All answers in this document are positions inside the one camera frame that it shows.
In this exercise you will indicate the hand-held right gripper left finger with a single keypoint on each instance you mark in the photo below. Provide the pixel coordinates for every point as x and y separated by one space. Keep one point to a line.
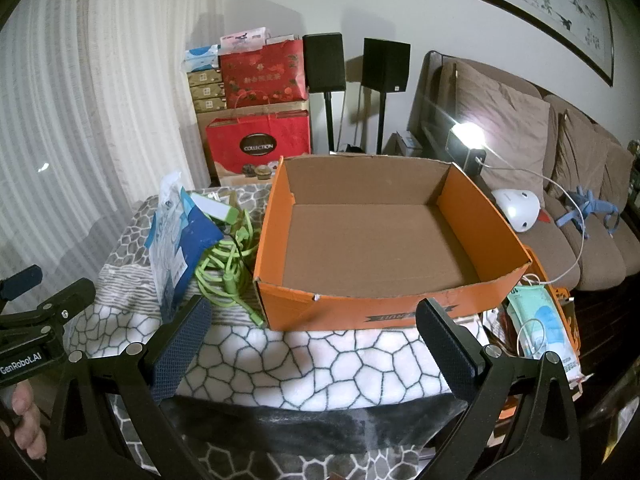
182 355

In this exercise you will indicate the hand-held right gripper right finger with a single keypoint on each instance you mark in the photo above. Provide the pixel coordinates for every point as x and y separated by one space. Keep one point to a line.
450 350

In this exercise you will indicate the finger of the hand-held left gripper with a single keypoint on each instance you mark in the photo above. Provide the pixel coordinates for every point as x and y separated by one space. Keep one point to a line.
75 297
27 276

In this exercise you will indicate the white blue face mask packet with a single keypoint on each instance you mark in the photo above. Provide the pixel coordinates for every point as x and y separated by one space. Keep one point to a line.
170 240

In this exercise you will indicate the orange cardboard box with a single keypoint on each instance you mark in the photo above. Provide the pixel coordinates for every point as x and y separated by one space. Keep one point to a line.
375 240

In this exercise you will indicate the white green charger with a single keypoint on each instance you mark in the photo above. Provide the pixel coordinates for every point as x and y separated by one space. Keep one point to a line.
212 206

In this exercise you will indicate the person's left hand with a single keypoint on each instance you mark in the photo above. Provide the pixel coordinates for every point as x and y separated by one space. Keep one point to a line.
22 410

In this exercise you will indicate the teal face mask packet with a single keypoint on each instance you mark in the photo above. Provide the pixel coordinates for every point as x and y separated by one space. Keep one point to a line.
540 320

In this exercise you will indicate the orange plastic basket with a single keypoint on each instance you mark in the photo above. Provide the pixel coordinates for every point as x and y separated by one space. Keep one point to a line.
570 325

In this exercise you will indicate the grey white patterned blanket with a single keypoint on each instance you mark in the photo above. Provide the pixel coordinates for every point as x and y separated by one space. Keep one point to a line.
325 360

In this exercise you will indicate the white domed device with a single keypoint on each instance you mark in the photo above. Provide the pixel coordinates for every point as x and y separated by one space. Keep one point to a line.
515 207

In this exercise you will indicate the brown sofa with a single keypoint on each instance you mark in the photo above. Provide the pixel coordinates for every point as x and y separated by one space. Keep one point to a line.
600 260

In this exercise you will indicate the white curtain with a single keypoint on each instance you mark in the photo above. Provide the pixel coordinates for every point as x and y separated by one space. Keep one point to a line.
100 110

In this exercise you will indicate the black power station lamp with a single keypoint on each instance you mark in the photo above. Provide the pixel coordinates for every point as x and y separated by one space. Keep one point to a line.
475 157

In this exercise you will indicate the grey white carton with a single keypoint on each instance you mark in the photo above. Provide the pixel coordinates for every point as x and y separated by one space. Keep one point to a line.
407 142

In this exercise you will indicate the brown sofa cushion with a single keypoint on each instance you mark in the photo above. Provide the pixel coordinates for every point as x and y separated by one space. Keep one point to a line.
617 170
575 155

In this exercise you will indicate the large beige cushion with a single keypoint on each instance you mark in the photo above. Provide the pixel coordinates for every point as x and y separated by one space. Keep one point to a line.
500 120

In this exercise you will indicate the blue white tissue pack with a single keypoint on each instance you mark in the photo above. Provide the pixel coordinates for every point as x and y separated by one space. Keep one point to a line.
200 59

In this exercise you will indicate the red floral gift bag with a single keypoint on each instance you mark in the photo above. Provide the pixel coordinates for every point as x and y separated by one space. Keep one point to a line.
265 75

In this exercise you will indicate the black speaker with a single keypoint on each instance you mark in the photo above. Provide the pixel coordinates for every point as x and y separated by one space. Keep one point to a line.
324 62
385 65

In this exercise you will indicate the pink white box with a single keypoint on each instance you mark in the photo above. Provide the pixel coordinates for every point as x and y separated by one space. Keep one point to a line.
240 37

